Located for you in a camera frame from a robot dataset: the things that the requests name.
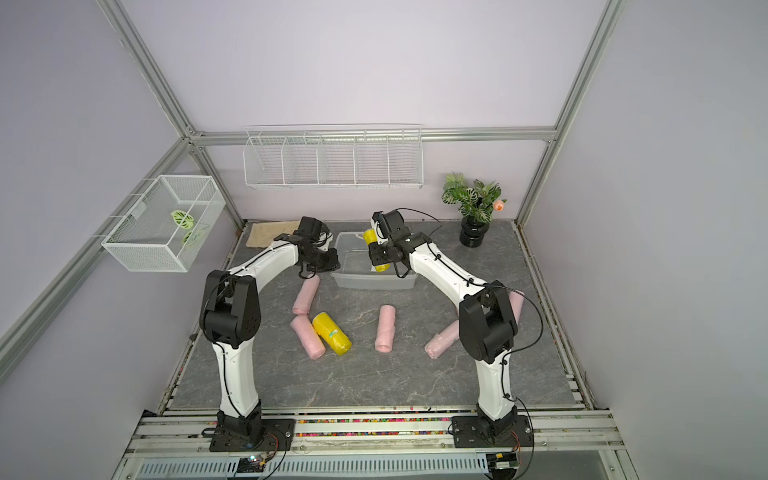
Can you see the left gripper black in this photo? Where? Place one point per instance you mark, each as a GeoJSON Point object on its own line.
{"type": "Point", "coordinates": [332, 264]}

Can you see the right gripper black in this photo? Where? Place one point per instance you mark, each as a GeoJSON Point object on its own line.
{"type": "Point", "coordinates": [376, 255]}

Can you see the yellow trash bag roll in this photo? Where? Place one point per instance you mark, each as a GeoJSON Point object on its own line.
{"type": "Point", "coordinates": [331, 333]}
{"type": "Point", "coordinates": [377, 250]}

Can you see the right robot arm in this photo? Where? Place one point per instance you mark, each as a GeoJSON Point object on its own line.
{"type": "Point", "coordinates": [487, 327]}

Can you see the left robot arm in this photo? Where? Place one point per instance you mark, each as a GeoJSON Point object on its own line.
{"type": "Point", "coordinates": [230, 317]}

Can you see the pink roll upper left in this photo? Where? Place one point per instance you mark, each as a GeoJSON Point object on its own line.
{"type": "Point", "coordinates": [306, 295]}

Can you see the pink roll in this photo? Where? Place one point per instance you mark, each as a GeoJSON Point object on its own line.
{"type": "Point", "coordinates": [517, 301]}
{"type": "Point", "coordinates": [443, 340]}
{"type": "Point", "coordinates": [386, 329]}
{"type": "Point", "coordinates": [306, 295]}
{"type": "Point", "coordinates": [308, 337]}

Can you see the pink roll centre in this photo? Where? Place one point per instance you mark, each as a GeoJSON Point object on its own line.
{"type": "Point", "coordinates": [386, 329]}

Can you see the pink roll lower right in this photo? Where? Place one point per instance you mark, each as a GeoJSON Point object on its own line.
{"type": "Point", "coordinates": [443, 340]}

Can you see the pink roll lower left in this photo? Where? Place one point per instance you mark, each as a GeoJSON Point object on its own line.
{"type": "Point", "coordinates": [308, 337]}

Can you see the pink roll far right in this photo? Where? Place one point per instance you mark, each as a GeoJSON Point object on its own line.
{"type": "Point", "coordinates": [517, 301]}

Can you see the beige cloth glove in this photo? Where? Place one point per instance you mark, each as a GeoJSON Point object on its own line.
{"type": "Point", "coordinates": [262, 234]}

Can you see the potted green plant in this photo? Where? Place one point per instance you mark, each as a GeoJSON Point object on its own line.
{"type": "Point", "coordinates": [477, 202]}

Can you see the green leaf in basket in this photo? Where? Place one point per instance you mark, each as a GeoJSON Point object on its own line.
{"type": "Point", "coordinates": [183, 219]}

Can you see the white mesh basket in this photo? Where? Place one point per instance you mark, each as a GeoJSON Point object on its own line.
{"type": "Point", "coordinates": [147, 240]}

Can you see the white wire wall shelf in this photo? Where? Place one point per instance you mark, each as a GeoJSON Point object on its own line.
{"type": "Point", "coordinates": [335, 156]}

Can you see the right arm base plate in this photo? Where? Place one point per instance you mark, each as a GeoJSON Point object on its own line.
{"type": "Point", "coordinates": [513, 431]}

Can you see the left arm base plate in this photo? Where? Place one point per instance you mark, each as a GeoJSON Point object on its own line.
{"type": "Point", "coordinates": [252, 434]}

